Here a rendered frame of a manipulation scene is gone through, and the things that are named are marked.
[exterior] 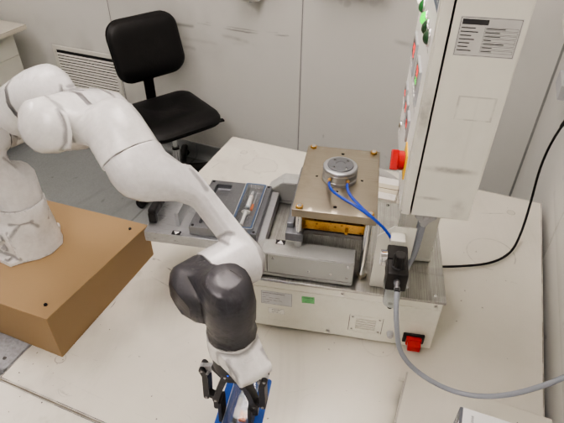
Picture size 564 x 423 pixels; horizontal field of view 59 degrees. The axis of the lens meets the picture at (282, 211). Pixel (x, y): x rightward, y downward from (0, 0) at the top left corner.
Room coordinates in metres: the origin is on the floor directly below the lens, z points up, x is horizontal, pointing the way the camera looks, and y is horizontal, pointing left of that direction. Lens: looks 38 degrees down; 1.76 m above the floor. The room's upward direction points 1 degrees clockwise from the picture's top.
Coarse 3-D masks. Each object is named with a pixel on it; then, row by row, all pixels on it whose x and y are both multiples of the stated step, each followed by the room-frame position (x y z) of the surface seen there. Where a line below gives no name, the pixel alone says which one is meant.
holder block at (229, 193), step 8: (216, 184) 1.08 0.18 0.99; (224, 184) 1.09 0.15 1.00; (232, 184) 1.09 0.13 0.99; (240, 184) 1.09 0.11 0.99; (216, 192) 1.07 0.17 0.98; (224, 192) 1.07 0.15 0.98; (232, 192) 1.05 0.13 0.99; (240, 192) 1.05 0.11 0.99; (224, 200) 1.03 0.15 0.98; (232, 200) 1.02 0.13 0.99; (264, 200) 1.02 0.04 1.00; (232, 208) 0.98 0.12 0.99; (264, 208) 0.98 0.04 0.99; (264, 216) 0.98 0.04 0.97; (192, 224) 0.92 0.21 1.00; (200, 224) 0.92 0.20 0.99; (256, 224) 0.92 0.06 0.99; (192, 232) 0.91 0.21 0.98; (200, 232) 0.90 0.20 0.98; (208, 232) 0.90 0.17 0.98; (248, 232) 0.89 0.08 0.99; (256, 232) 0.89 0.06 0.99; (256, 240) 0.88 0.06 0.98
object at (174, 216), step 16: (272, 192) 1.08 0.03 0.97; (176, 208) 1.01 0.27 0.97; (192, 208) 1.01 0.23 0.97; (272, 208) 1.01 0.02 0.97; (160, 224) 0.94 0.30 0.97; (176, 224) 0.94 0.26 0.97; (160, 240) 0.91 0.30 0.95; (176, 240) 0.90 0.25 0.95; (192, 240) 0.90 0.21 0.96; (208, 240) 0.89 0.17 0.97
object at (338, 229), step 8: (304, 224) 0.86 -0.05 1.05; (312, 224) 0.86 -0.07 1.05; (320, 224) 0.85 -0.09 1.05; (328, 224) 0.85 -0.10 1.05; (336, 224) 0.85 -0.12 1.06; (344, 224) 0.85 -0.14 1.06; (352, 224) 0.85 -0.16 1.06; (360, 224) 0.85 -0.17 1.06; (304, 232) 0.86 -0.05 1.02; (312, 232) 0.86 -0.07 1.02; (320, 232) 0.85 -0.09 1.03; (328, 232) 0.85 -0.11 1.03; (336, 232) 0.85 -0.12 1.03; (344, 232) 0.85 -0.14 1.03; (352, 232) 0.84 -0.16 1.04; (360, 232) 0.84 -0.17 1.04
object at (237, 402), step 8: (256, 384) 0.63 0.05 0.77; (232, 392) 0.61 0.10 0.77; (240, 392) 0.61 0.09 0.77; (232, 400) 0.59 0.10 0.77; (240, 400) 0.59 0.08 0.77; (232, 408) 0.57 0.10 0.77; (240, 408) 0.57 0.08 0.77; (224, 416) 0.55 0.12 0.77; (232, 416) 0.55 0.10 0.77; (240, 416) 0.56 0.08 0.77
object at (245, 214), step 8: (248, 184) 1.07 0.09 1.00; (256, 184) 1.07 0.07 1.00; (248, 192) 1.04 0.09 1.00; (256, 192) 1.04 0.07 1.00; (240, 200) 1.00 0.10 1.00; (248, 200) 1.00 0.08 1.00; (256, 200) 1.00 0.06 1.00; (240, 208) 0.97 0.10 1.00; (248, 208) 0.97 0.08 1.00; (256, 208) 0.97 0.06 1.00; (240, 216) 0.94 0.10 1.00; (248, 216) 0.94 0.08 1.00; (240, 224) 0.91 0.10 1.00; (248, 224) 0.91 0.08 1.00
